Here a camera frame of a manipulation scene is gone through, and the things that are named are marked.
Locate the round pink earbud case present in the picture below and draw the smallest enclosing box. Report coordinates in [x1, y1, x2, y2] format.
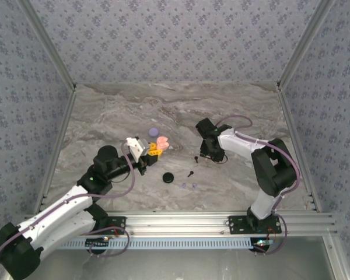
[156, 135, 171, 151]

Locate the small lit circuit board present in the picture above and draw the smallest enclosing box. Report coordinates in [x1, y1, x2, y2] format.
[85, 236, 111, 248]
[251, 238, 274, 252]

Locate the grey metal lower shelf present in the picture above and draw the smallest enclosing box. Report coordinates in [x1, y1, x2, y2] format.
[37, 247, 336, 280]

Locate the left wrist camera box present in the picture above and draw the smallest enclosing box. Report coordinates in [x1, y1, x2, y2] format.
[125, 136, 151, 163]

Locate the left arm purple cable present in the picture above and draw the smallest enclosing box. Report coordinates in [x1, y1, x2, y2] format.
[0, 139, 135, 265]

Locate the aluminium table side rail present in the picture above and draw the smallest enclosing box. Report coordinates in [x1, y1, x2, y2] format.
[31, 86, 78, 215]
[278, 86, 322, 213]

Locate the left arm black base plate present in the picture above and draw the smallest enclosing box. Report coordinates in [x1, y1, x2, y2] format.
[87, 216, 127, 236]

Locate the aluminium mounting rail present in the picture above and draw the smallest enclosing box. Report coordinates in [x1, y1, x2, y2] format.
[23, 212, 338, 237]

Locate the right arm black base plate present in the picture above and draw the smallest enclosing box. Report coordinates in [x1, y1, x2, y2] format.
[227, 215, 282, 236]

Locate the slotted cable duct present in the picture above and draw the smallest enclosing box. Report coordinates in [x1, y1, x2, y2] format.
[58, 237, 256, 250]

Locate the aluminium frame post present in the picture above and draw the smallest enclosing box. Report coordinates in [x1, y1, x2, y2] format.
[17, 0, 77, 90]
[277, 0, 338, 88]

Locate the aluminium frame leg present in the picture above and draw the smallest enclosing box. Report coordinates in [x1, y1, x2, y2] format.
[323, 235, 349, 280]

